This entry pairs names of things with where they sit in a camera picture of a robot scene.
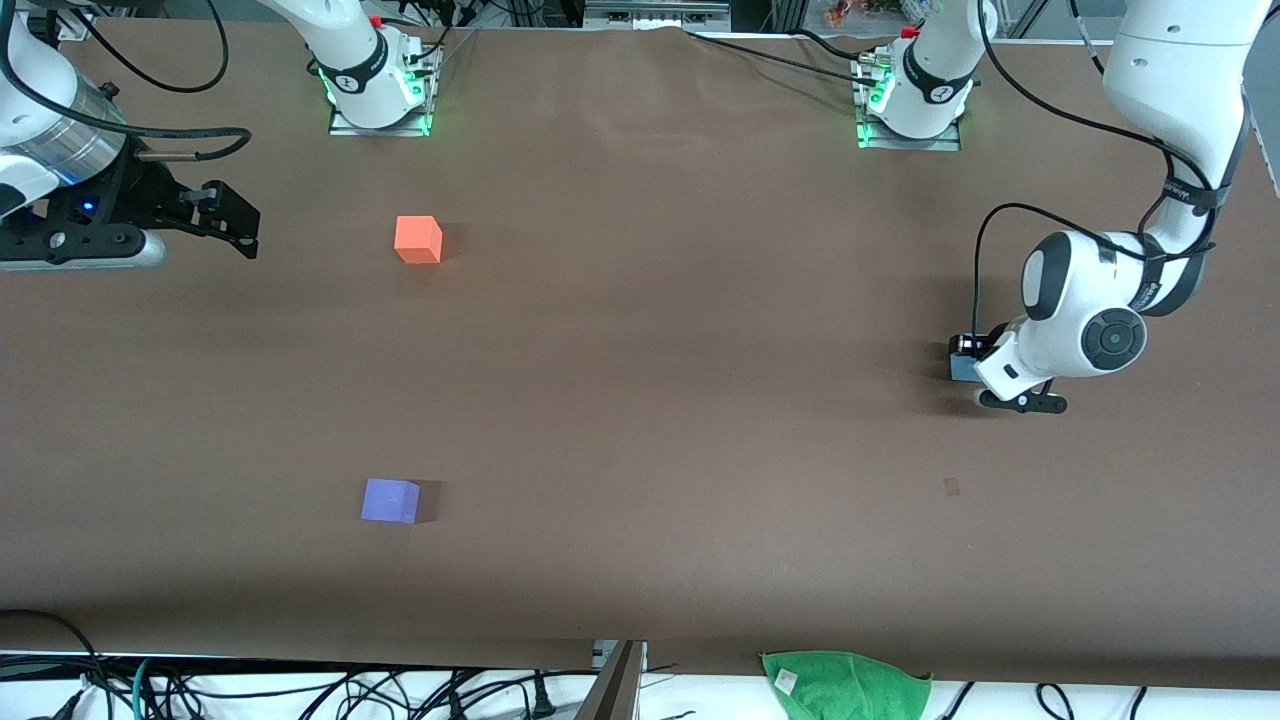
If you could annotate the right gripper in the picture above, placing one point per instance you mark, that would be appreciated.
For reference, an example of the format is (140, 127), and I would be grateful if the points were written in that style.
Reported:
(140, 192)

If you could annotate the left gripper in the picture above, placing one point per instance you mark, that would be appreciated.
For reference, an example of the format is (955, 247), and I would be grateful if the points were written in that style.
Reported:
(963, 346)

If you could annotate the blue foam block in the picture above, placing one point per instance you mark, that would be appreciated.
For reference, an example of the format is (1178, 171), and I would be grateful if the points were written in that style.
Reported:
(962, 370)

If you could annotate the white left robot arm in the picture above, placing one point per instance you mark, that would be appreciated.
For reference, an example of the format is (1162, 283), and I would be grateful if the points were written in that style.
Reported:
(1180, 70)

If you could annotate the orange foam block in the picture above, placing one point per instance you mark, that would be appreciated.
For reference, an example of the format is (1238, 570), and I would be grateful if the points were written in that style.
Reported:
(417, 240)

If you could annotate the purple foam block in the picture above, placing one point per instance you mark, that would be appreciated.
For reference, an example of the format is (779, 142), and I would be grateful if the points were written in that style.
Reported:
(390, 502)

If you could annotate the brown table cover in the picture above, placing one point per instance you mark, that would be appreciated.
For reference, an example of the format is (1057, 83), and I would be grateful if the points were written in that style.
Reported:
(640, 400)

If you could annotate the colourful small toys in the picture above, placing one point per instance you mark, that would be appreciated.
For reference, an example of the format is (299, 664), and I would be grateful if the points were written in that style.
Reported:
(845, 12)

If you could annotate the green microfibre cloth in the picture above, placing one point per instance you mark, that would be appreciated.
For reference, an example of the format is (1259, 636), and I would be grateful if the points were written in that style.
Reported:
(850, 690)

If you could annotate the black power plug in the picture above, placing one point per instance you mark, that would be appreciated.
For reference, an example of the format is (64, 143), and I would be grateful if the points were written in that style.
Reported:
(540, 700)

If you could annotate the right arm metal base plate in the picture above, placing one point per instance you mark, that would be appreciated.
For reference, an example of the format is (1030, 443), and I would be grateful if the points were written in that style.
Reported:
(380, 131)

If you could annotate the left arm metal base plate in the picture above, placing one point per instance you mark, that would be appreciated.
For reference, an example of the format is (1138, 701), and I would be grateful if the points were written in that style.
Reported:
(910, 144)

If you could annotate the aluminium corner bracket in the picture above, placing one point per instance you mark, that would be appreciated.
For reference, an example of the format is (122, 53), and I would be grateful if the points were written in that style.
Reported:
(72, 28)

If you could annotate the silver metal rail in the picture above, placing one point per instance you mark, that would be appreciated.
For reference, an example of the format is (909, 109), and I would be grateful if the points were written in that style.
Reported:
(655, 15)

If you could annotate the small white bracket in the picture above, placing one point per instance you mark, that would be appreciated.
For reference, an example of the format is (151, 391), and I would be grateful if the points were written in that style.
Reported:
(600, 652)

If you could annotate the grey metal post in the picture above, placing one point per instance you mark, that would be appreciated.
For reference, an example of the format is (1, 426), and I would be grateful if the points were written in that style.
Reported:
(615, 690)

